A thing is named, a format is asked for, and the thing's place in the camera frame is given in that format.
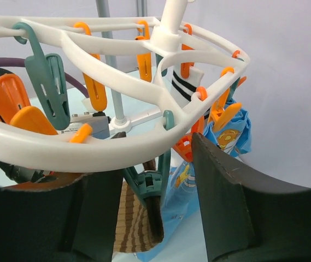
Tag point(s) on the white striped sock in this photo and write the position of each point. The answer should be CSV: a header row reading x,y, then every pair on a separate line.
x,y
182,89

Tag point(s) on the blue cartoon print sock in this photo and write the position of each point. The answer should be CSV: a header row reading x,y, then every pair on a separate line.
x,y
182,198

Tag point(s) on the white drying rack stand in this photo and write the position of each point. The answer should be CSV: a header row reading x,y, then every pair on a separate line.
x,y
121,122

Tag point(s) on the brown striped sock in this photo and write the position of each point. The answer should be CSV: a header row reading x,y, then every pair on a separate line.
x,y
139,226

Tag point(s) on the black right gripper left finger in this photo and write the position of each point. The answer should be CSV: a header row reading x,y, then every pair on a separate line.
x,y
67,217

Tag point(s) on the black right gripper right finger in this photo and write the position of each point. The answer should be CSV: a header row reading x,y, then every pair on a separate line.
x,y
248,215

